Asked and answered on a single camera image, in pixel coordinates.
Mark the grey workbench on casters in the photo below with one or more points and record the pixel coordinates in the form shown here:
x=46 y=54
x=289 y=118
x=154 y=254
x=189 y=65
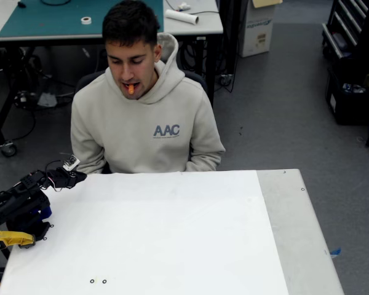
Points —
x=203 y=24

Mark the black equipment rack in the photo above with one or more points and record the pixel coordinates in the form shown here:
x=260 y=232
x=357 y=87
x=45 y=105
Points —
x=344 y=30

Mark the white paper tube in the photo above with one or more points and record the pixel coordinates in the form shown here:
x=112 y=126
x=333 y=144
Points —
x=181 y=17

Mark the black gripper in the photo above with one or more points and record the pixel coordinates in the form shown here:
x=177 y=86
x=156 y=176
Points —
x=74 y=178

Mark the man in beige hoodie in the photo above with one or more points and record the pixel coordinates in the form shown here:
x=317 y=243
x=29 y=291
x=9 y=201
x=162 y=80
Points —
x=141 y=129

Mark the white cardboard box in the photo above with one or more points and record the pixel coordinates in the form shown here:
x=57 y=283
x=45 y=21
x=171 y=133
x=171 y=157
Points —
x=258 y=30

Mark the green cutting mat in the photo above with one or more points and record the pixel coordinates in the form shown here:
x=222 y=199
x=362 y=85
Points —
x=49 y=21

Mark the blue tape piece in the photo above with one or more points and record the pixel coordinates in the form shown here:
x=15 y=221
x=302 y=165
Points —
x=335 y=252

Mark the small orange snack piece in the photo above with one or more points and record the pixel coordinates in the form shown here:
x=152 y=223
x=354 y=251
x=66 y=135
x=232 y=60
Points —
x=132 y=89

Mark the white paper sheet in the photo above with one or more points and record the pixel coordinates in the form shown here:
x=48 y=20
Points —
x=172 y=230

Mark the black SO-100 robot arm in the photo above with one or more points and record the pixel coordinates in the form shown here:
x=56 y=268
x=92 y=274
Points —
x=18 y=199

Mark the white gripper camera box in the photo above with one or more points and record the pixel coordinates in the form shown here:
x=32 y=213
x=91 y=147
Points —
x=70 y=162

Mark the crumpled white object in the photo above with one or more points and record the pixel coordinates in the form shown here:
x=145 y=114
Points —
x=184 y=5

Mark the black storage bin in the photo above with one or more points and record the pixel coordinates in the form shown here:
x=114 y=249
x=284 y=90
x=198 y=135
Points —
x=347 y=107

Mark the white tape roll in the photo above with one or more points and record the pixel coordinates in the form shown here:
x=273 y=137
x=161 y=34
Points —
x=86 y=22

